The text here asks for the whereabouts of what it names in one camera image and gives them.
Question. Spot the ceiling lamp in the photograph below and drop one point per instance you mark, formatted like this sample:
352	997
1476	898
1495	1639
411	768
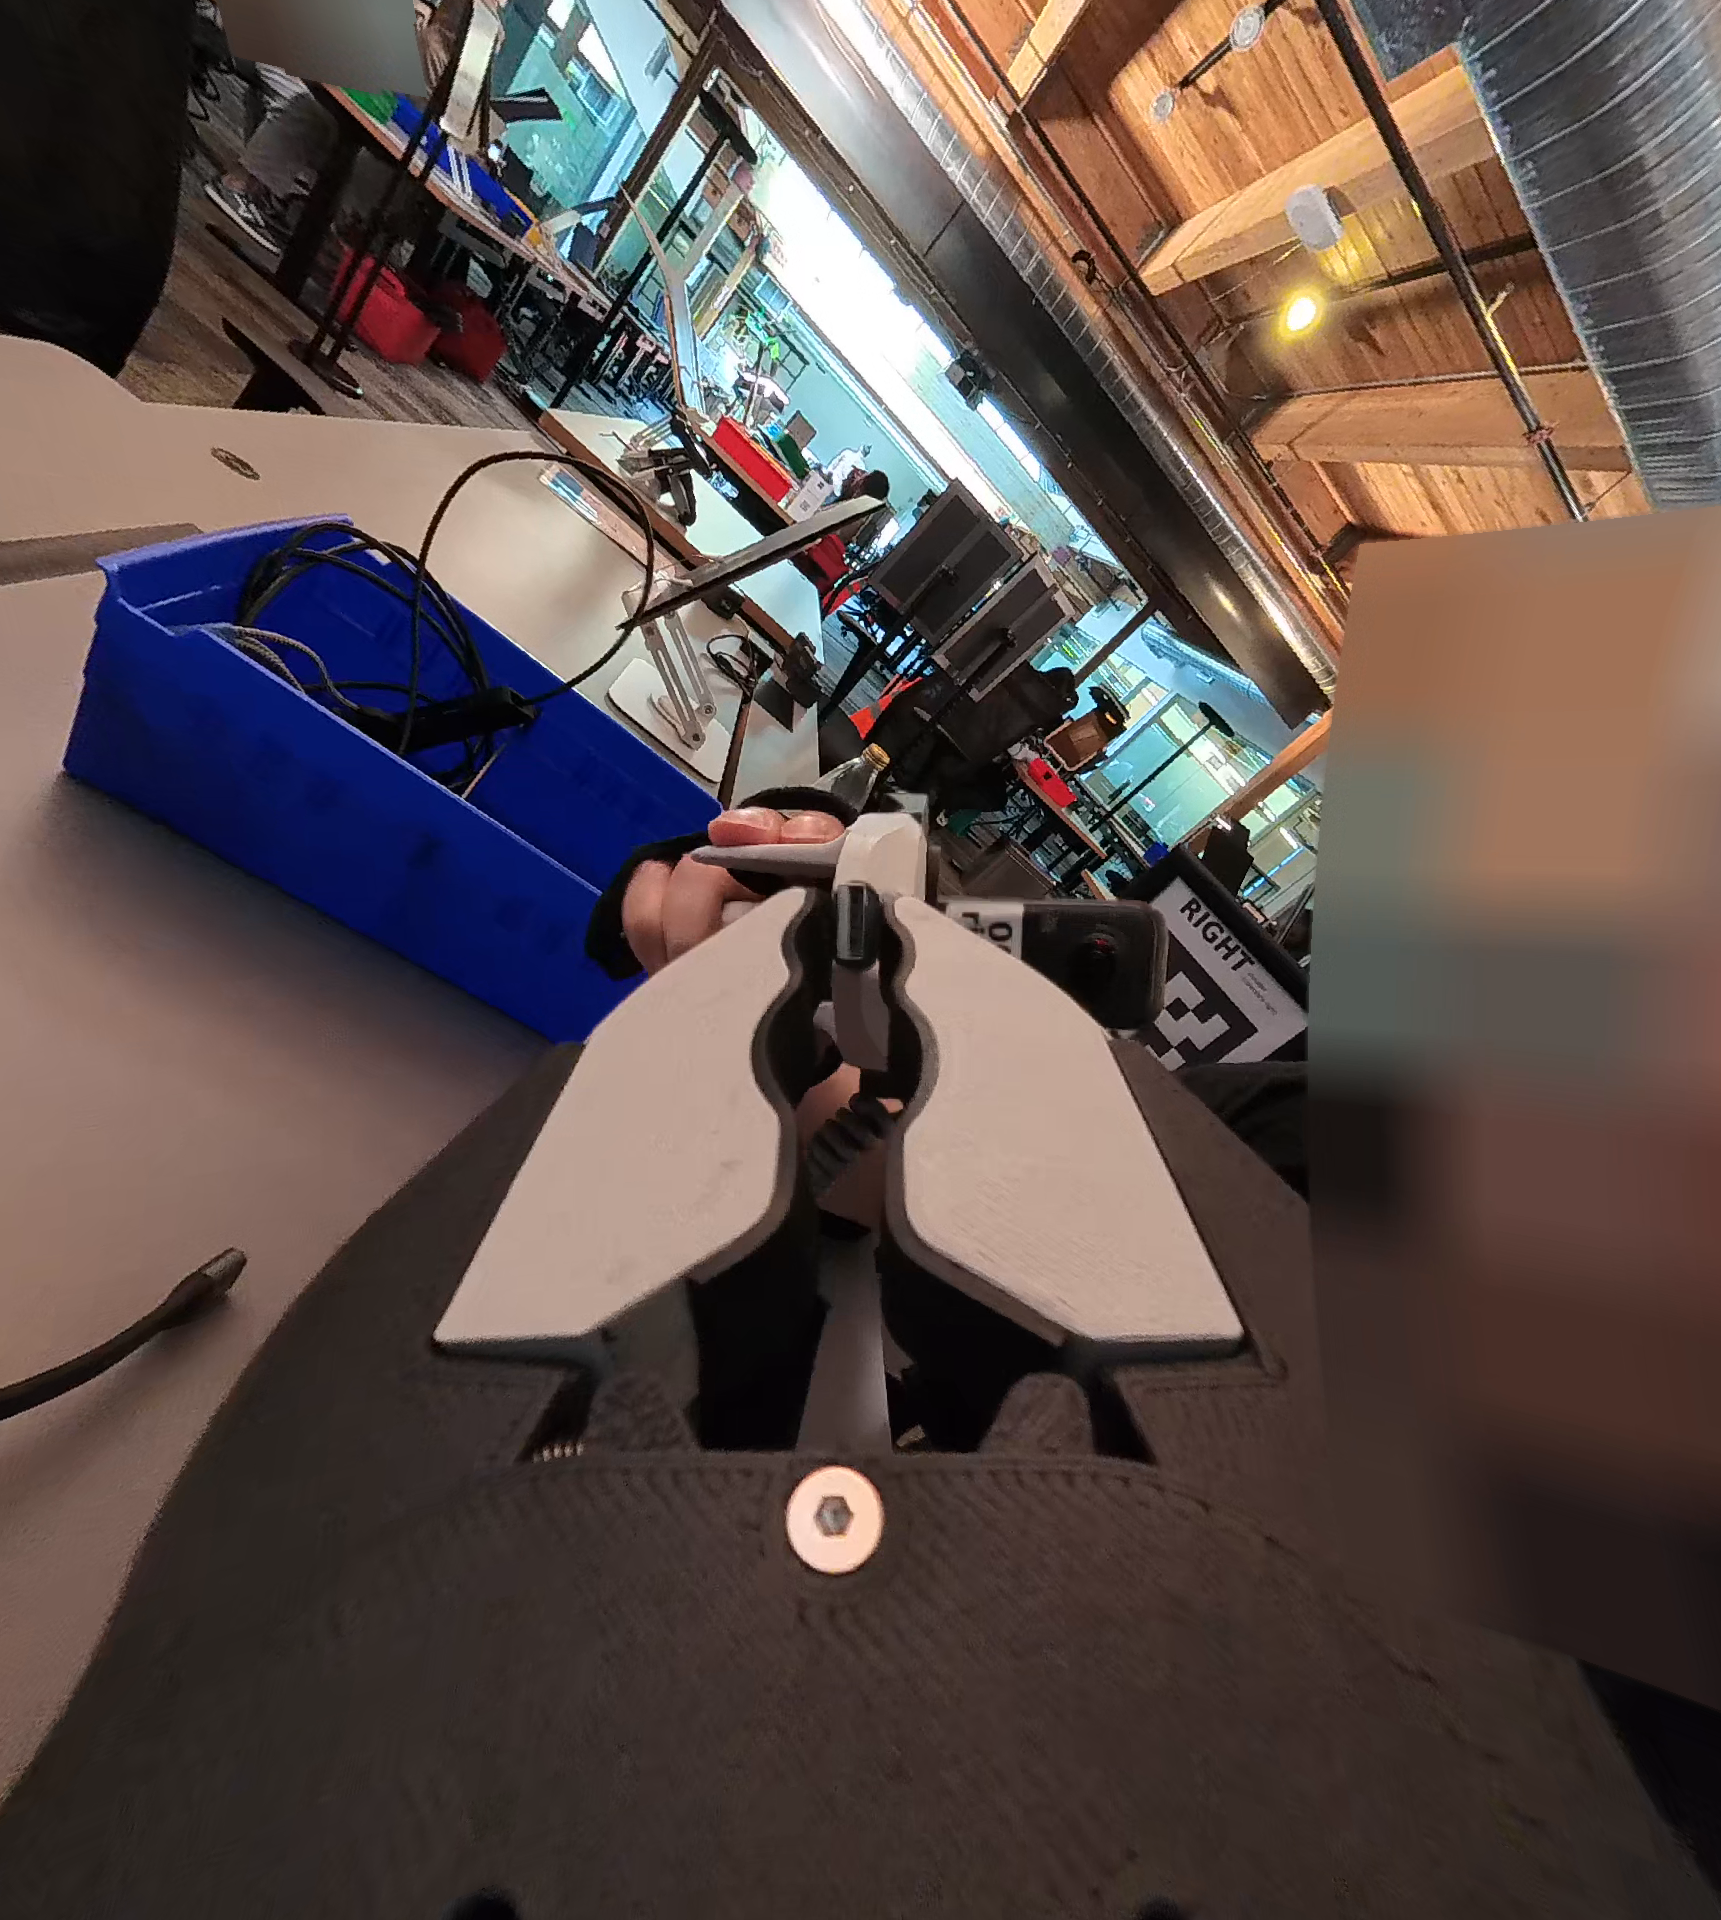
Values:
1301	311

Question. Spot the large black office chair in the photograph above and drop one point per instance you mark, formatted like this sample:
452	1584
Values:
34	165

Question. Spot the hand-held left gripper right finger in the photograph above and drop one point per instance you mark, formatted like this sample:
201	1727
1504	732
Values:
1042	1170

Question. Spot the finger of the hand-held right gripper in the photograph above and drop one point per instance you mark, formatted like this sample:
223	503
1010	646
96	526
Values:
777	866

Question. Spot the red storage crate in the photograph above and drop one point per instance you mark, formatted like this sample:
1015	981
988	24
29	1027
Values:
395	308

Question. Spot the white document stand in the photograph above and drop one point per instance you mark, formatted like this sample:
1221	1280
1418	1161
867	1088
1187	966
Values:
652	704

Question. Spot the black framed printed sign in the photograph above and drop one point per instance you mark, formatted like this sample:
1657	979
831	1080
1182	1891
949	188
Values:
1228	960

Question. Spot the blue plastic bin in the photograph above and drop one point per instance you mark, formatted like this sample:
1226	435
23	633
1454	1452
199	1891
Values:
351	855

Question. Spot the silver ceiling duct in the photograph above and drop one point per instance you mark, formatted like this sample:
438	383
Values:
1656	224

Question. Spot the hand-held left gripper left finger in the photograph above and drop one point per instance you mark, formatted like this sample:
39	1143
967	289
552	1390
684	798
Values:
636	1170

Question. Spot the person's right hand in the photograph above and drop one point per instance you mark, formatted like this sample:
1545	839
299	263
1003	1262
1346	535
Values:
688	915

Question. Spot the black printed t-shirt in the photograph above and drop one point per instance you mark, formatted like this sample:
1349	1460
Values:
1257	1110

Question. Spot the black road case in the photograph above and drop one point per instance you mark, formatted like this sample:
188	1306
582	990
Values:
951	554
1018	639

